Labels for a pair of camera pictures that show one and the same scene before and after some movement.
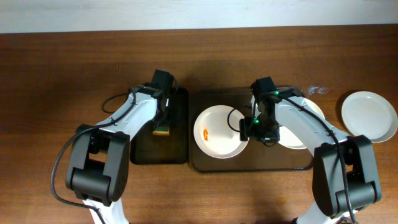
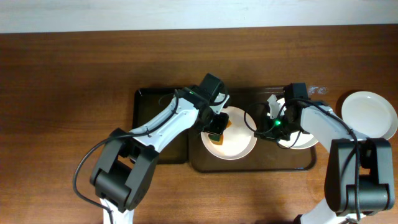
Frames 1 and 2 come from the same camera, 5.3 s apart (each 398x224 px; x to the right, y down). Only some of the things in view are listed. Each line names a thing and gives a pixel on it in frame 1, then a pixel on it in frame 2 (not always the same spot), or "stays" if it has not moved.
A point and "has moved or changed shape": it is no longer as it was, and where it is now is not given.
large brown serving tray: (255, 157) stays
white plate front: (369, 114) stays
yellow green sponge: (161, 130) has moved or changed shape
